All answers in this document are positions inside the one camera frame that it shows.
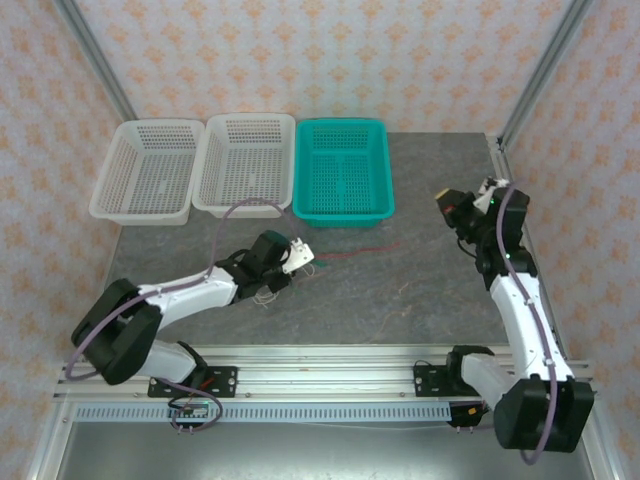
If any thin red cable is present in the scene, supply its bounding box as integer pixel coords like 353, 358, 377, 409
324, 241, 402, 262

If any teal perforated plastic basket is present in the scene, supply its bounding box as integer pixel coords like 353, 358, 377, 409
292, 118, 396, 230

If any white perforated plastic basket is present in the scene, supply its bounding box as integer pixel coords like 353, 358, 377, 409
88, 118, 206, 227
191, 113, 297, 220

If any small circuit board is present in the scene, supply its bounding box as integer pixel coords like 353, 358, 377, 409
167, 404, 211, 419
452, 402, 494, 431

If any aluminium side rail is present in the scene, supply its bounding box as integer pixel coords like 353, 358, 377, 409
487, 134, 569, 361

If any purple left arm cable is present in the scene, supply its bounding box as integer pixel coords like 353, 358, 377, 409
64, 198, 301, 384

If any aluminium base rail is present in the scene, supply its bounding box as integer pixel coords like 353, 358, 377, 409
52, 344, 599, 401

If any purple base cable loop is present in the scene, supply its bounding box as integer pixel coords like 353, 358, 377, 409
168, 382, 225, 435

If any grey slotted cable duct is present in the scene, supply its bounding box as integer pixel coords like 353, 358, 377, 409
72, 403, 454, 424

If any aluminium frame post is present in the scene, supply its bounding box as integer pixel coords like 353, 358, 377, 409
497, 0, 596, 151
52, 0, 139, 121

